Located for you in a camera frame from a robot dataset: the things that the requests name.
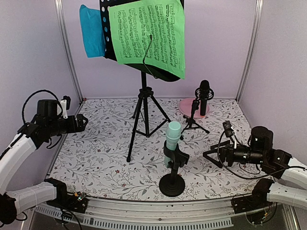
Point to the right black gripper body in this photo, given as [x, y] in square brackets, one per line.
[253, 157]

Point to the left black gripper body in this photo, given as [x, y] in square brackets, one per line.
[56, 128]

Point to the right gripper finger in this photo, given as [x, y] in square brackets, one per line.
[222, 144]
[206, 155]

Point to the teal toy microphone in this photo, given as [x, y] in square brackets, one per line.
[173, 134]

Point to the black round-base mic stand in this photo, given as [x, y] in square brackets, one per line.
[172, 184]

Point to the black microphone orange end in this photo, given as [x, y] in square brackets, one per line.
[204, 93]

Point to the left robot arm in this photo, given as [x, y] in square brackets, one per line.
[50, 120]

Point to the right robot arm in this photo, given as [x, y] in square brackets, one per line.
[285, 178]

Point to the black tripod music stand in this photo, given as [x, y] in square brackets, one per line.
[140, 116]

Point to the blue paper sheet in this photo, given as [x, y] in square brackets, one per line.
[92, 32]

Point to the green sheet music paper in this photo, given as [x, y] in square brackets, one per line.
[149, 33]

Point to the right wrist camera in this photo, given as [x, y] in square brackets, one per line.
[229, 133]

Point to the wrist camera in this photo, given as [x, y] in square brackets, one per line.
[65, 106]
[229, 133]

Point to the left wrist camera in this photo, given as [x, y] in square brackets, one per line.
[65, 106]

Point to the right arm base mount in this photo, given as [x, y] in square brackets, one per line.
[245, 203]

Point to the aluminium front rail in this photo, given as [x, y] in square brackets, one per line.
[215, 214]

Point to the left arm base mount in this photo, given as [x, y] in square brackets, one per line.
[76, 202]

